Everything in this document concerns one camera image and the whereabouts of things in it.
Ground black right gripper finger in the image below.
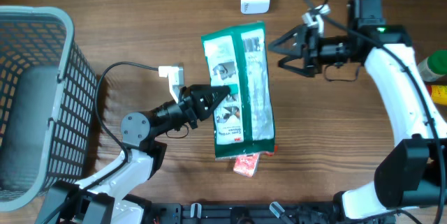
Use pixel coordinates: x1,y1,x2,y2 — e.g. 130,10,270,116
278,56,310,77
268,24,306,57

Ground green 3M gloves package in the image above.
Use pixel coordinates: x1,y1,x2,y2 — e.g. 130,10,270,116
201,22,276,159

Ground red small snack box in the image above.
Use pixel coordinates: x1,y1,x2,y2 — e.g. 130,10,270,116
233,154,260,177

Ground green lid jar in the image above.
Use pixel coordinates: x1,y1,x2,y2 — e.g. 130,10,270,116
418,50,447,82

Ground orange sauce bottle green cap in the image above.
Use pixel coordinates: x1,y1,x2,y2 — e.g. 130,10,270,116
426,84,447,105

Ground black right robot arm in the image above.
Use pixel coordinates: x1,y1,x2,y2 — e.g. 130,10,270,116
268,0,446,222

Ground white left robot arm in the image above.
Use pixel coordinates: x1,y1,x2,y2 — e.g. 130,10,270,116
36,84,230,223

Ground grey plastic mesh basket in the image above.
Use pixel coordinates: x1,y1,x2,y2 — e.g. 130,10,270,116
1,6,97,212

